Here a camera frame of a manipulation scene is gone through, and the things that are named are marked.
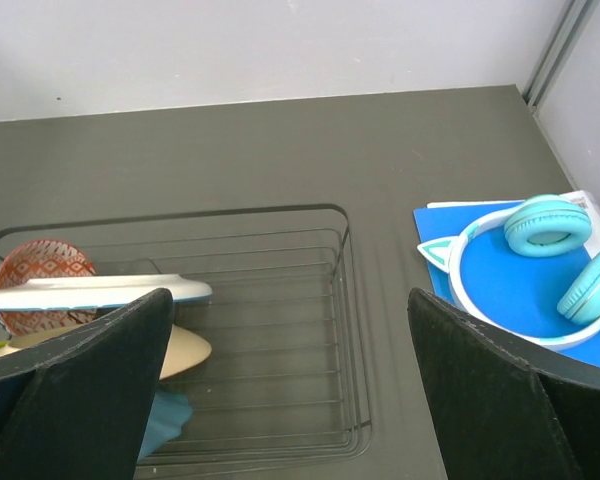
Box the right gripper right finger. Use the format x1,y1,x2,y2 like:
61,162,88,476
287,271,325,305
407,288,600,479

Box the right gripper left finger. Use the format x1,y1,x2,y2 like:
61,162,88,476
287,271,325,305
0,289,174,479

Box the teal scalloped plate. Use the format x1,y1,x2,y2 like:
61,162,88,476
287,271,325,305
138,390,193,460

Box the white watermelon pattern plate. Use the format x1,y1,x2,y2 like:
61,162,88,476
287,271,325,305
0,274,213,311

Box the blue red patterned bowl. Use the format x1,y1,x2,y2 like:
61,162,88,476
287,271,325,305
0,238,99,337

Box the blue folder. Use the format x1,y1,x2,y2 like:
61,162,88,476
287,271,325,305
413,192,600,367

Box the teal cat ear headphones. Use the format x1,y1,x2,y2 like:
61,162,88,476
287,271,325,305
414,192,600,367

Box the black wire dish rack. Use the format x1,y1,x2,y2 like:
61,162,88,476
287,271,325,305
0,204,371,479

